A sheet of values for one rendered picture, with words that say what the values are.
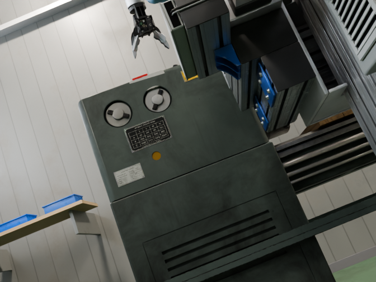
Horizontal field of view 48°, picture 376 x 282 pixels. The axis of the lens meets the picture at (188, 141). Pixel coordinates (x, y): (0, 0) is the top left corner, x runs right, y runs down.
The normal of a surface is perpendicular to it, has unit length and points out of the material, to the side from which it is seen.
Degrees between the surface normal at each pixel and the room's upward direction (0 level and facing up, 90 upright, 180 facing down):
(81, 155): 90
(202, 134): 90
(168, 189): 90
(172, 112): 90
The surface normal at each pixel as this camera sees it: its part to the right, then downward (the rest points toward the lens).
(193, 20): -0.12, -0.22
